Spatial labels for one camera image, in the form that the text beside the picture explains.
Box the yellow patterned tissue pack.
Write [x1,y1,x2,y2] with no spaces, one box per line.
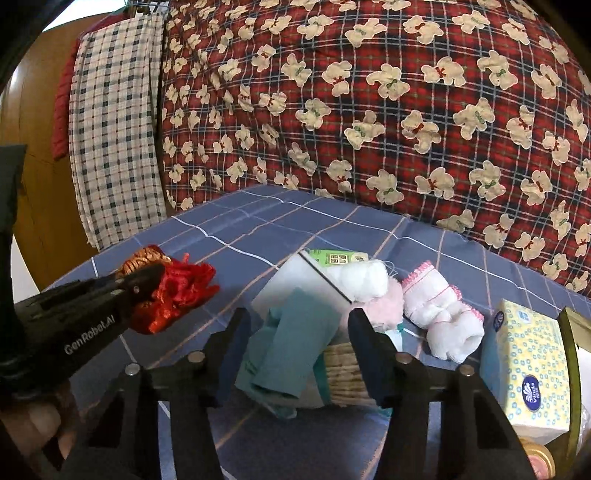
[480,299,573,441]

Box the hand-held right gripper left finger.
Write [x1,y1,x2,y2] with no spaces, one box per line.
[60,307,252,480]

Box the white cotton roll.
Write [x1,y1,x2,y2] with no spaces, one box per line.
[325,259,391,303]

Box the person's left hand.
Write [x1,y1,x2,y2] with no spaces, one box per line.
[0,388,85,480]

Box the brown wooden door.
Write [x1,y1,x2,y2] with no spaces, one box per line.
[0,30,100,292]

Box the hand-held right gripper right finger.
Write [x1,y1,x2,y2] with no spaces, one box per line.
[347,308,539,480]

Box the gold tin box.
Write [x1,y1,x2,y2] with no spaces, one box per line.
[542,307,591,480]

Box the red plaid bear-print blanket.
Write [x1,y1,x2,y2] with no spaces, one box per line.
[159,0,591,301]

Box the blue checked bed sheet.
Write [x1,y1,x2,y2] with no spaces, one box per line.
[41,185,591,480]

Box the green label packet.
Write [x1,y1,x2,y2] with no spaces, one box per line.
[308,249,370,268]

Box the pink fluffy puff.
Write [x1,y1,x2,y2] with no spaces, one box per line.
[353,279,407,330]

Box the teal cloth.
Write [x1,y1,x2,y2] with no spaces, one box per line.
[235,287,345,411]

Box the white green checked cloth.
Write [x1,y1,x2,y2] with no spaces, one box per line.
[69,14,169,248]

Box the small gold-lidded jar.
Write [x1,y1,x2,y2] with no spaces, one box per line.
[519,438,557,480]

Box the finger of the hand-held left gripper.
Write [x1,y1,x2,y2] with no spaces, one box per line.
[90,263,166,302]

